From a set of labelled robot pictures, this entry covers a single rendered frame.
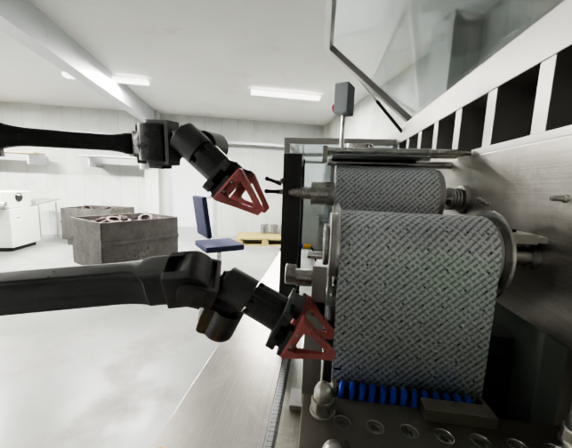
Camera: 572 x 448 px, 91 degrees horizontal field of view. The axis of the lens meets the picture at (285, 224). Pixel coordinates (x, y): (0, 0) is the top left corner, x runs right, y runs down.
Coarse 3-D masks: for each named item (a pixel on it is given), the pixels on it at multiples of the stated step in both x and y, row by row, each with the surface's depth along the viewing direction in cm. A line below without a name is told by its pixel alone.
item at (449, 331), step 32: (352, 288) 44; (384, 288) 44; (416, 288) 43; (352, 320) 45; (384, 320) 44; (416, 320) 44; (448, 320) 43; (480, 320) 43; (352, 352) 46; (384, 352) 45; (416, 352) 44; (448, 352) 44; (480, 352) 43; (384, 384) 46; (416, 384) 45; (448, 384) 44; (480, 384) 44
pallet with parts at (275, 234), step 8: (264, 224) 709; (272, 224) 710; (240, 232) 701; (248, 232) 705; (256, 232) 710; (264, 232) 694; (272, 232) 695; (280, 232) 672; (240, 240) 626; (248, 240) 677; (264, 240) 632
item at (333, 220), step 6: (330, 216) 50; (336, 216) 47; (330, 222) 48; (336, 222) 46; (492, 222) 45; (330, 228) 47; (336, 228) 45; (498, 228) 44; (330, 234) 46; (336, 234) 45; (498, 234) 43; (330, 240) 45; (330, 246) 45; (504, 246) 42; (330, 252) 45; (504, 252) 42; (330, 258) 45; (504, 258) 42; (330, 264) 45; (330, 270) 46
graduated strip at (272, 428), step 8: (288, 360) 73; (280, 368) 70; (288, 368) 70; (280, 376) 67; (280, 384) 64; (280, 392) 61; (280, 400) 59; (272, 408) 57; (280, 408) 57; (272, 416) 55; (280, 416) 55; (272, 424) 53; (272, 432) 51; (264, 440) 50; (272, 440) 50
